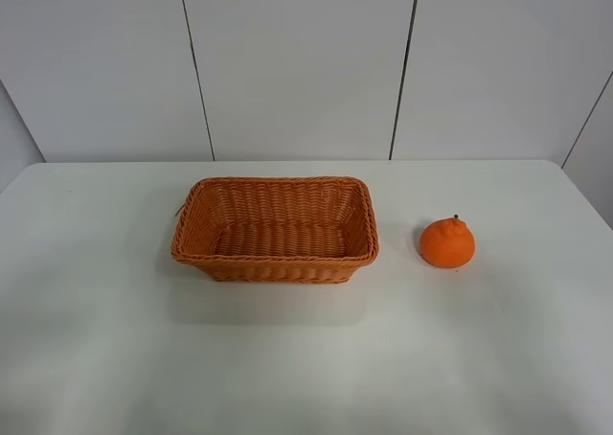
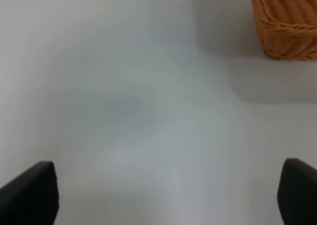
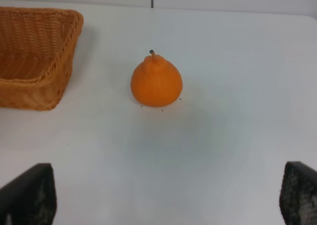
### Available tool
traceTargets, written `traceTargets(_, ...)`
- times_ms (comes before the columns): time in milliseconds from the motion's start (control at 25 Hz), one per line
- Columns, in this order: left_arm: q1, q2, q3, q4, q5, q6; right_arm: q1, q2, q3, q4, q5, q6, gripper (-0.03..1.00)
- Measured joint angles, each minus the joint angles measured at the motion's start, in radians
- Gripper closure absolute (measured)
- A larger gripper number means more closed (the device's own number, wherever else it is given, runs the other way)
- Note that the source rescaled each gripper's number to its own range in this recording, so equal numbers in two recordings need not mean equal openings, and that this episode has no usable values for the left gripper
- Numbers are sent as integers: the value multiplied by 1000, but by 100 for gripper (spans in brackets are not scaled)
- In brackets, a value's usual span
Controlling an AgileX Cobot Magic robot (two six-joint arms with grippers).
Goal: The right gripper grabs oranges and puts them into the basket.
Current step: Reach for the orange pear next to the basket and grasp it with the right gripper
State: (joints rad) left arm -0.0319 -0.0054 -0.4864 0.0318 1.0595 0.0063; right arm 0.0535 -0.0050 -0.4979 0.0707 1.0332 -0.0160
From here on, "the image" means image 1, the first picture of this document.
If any orange bumpy-top citrus fruit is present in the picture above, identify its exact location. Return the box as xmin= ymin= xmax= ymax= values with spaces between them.
xmin=419 ymin=215 xmax=476 ymax=269

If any orange woven wicker basket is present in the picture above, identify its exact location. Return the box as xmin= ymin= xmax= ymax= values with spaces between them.
xmin=170 ymin=176 xmax=378 ymax=285

